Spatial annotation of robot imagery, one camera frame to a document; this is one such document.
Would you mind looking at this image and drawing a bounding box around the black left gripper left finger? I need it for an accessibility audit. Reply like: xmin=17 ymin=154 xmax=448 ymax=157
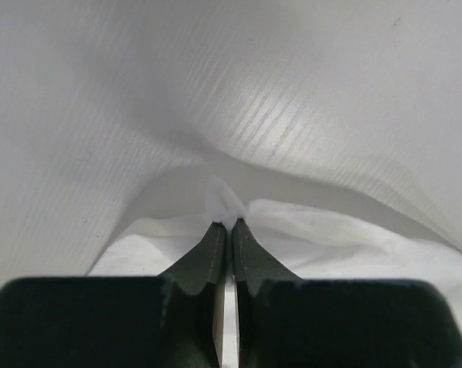
xmin=0 ymin=223 xmax=226 ymax=367

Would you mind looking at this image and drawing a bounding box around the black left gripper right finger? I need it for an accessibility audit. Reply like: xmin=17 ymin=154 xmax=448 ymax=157
xmin=231 ymin=219 xmax=462 ymax=367

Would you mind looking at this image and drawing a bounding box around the white t shirt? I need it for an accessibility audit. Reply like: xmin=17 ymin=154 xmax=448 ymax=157
xmin=85 ymin=175 xmax=462 ymax=368

